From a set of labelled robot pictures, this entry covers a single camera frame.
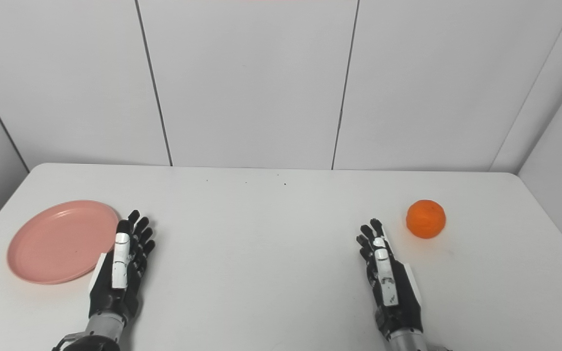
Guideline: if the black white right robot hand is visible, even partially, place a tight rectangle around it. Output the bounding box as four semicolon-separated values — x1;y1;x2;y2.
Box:
356;218;425;340

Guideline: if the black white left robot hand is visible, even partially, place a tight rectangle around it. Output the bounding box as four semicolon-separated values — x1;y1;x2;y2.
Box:
89;210;156;320

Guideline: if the pink round plate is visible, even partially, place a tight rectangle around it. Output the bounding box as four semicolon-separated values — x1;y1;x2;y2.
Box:
7;200;120;285

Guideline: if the orange fruit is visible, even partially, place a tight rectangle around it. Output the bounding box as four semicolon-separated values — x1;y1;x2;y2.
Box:
406;199;446;239

